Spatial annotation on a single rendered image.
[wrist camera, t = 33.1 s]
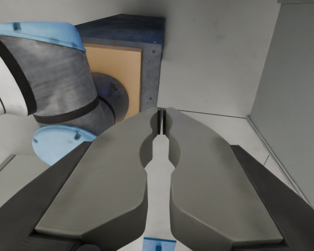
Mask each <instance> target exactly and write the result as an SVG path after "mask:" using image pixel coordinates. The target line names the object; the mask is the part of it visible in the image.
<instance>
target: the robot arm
mask: <svg viewBox="0 0 314 251"><path fill-rule="evenodd" d="M128 109H129V97H128V94H127V91H126V90H125V88H124V87H123V85H122V84H121V83H120V82H119V81H117V80H116V79H115V78H113V77H111V76H109V75H106V74H102V73H91V70H90V66H89V63H88V59H87V56H86V49H85V48H84V46H83V44H82V41H81V38H80V35H79V32H78V30H77V28H76V27H75V26H74V25H72V24H70V23H67V22H58V21H30V22H2V23H0V116H1V115H3V114H11V115H15V116H19V117H22V118H23V117H26V116H29V115H31V114H33V116H34V118H35V120H36V122H37V124H38V126H39V129H38V130H37V131H36V132H35V134H34V138H33V140H32V146H33V149H34V151H35V153H36V154H37V156H38V157H39V158H40V159H41V160H43V161H44V162H45V163H47V164H48V165H50V167H49V168H48V169H47V170H45V171H44V172H42V173H41V174H40V175H38V176H37V177H36V178H35V179H33V180H32V181H31V182H29V183H28V184H27V185H25V186H24V187H23V188H22V189H20V190H19V191H18V192H17V193H16V194H14V195H13V196H12V197H11V198H10V199H9V200H8V201H6V202H5V203H4V204H3V205H2V206H1V207H0V251H117V250H119V249H121V248H122V247H124V246H126V245H128V244H129V243H131V242H133V241H135V240H136V239H138V238H139V237H141V236H142V234H143V233H144V231H145V228H146V220H147V213H148V177H147V172H146V171H145V167H146V166H147V165H148V163H149V162H150V161H151V160H152V159H153V140H154V139H155V138H156V137H157V135H158V134H159V135H160V130H161V121H162V133H163V135H165V136H166V137H167V138H168V139H169V152H168V159H169V161H170V162H171V163H172V164H173V166H174V167H175V170H174V171H173V172H172V174H171V179H170V199H169V215H170V230H171V233H172V235H173V237H174V238H175V239H176V240H178V241H179V242H180V243H182V244H183V245H185V246H186V247H188V248H189V249H191V250H192V251H314V209H313V208H312V207H311V206H310V205H309V204H308V203H307V202H306V201H304V200H303V199H302V198H301V197H300V196H299V195H298V194H297V193H295V192H294V191H293V190H292V189H291V188H289V187H288V186H287V185H286V184H285V183H284V182H282V181H281V180H280V179H279V178H278V177H276V176H275V175H274V174H273V173H272V172H271V171H269V170H268V169H267V168H266V167H265V166H263V165H262V164H261V163H260V162H259V161H257V160H256V159H255V158H254V157H253V156H251V155H250V154H249V153H248V152H247V151H246V150H244V149H243V148H242V147H241V146H240V145H230V144H229V143H228V142H227V141H226V140H225V139H224V138H223V137H221V136H220V135H219V134H218V133H216V132H215V131H214V130H212V129H211V128H209V127H208V126H206V125H204V124H203V123H201V122H199V121H197V120H195V119H193V118H192V117H190V116H188V115H186V114H184V113H182V112H180V111H179V110H177V109H175V108H172V107H168V108H166V109H159V108H156V107H150V108H148V109H146V110H144V111H142V112H140V113H138V114H136V115H134V116H131V117H129V118H127V119H125V120H123V119H124V118H125V116H126V114H127V112H128Z"/></svg>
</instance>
